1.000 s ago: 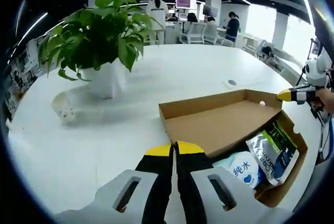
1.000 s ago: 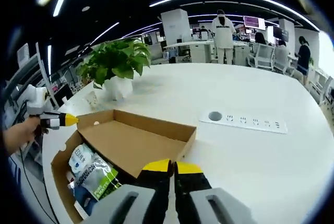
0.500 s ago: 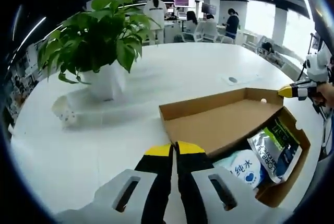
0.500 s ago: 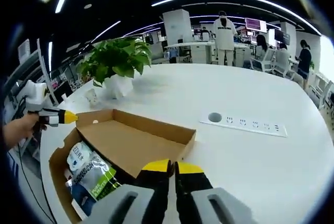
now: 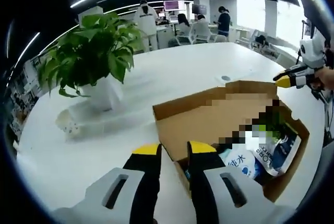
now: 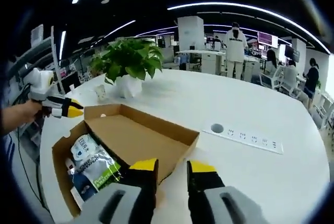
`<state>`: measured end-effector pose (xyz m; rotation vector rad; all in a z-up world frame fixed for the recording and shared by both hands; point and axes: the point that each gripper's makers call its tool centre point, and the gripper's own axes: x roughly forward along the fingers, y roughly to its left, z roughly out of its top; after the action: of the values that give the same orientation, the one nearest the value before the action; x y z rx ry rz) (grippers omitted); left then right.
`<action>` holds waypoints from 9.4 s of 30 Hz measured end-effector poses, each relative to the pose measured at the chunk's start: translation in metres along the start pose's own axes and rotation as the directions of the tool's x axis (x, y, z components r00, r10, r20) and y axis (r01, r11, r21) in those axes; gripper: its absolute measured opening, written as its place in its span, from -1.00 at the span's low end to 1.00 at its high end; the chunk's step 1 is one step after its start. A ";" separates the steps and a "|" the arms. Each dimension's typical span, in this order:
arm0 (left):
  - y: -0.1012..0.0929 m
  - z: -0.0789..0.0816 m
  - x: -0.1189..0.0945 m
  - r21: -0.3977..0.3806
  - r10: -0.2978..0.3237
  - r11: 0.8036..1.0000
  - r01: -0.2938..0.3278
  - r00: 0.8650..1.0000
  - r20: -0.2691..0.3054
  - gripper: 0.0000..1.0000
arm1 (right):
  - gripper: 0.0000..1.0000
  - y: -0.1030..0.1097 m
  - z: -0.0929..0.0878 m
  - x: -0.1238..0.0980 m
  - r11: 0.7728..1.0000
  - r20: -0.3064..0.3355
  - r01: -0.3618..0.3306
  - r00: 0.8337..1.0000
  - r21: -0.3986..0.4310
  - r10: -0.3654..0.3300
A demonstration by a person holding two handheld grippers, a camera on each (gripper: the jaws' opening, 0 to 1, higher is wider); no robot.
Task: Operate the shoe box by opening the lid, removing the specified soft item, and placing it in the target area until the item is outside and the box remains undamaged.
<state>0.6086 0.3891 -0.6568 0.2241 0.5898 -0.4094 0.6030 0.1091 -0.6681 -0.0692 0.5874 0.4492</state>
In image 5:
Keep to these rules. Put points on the pink screen monitor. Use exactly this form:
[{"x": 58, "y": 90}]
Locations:
[{"x": 173, "y": 5}]

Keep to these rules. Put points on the brown cardboard shoe box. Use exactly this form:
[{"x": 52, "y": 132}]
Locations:
[{"x": 182, "y": 119}]

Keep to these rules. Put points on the blue tissue pack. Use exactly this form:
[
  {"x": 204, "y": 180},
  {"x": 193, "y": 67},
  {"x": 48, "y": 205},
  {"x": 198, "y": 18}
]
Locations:
[{"x": 279, "y": 161}]

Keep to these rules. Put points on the white paper cup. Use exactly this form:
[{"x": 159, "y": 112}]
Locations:
[{"x": 69, "y": 126}]

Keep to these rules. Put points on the person's right hand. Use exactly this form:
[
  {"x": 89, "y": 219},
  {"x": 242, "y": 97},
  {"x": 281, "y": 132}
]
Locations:
[{"x": 326, "y": 77}]

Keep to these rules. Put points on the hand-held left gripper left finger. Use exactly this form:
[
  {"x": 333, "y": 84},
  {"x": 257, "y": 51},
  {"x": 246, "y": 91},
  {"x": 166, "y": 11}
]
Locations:
[{"x": 133, "y": 182}]

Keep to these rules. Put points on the grey round table grommet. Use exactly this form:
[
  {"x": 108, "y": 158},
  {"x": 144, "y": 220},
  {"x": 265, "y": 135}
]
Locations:
[{"x": 225, "y": 78}]

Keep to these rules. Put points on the green plant in white pot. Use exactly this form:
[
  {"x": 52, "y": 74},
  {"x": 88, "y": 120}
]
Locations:
[{"x": 104, "y": 96}]

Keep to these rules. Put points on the dark screen monitor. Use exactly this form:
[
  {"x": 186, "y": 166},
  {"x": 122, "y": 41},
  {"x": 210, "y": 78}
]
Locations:
[{"x": 201, "y": 8}]

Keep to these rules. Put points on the white blue wipes soft item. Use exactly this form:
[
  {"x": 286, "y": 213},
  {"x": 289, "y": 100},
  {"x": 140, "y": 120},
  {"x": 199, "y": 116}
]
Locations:
[{"x": 240, "y": 166}]

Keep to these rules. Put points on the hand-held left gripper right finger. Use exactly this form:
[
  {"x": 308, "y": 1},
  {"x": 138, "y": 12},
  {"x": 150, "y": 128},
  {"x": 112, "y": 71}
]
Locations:
[{"x": 212, "y": 187}]

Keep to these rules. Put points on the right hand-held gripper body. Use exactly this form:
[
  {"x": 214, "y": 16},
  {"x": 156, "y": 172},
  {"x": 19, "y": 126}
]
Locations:
[{"x": 313, "y": 51}]

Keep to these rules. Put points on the black rounded object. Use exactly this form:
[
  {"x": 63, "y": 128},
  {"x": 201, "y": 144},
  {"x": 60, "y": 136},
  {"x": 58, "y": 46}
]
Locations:
[{"x": 261, "y": 40}]

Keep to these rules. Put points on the group of white office chairs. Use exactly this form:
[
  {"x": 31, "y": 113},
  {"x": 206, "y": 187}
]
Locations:
[{"x": 201, "y": 34}]

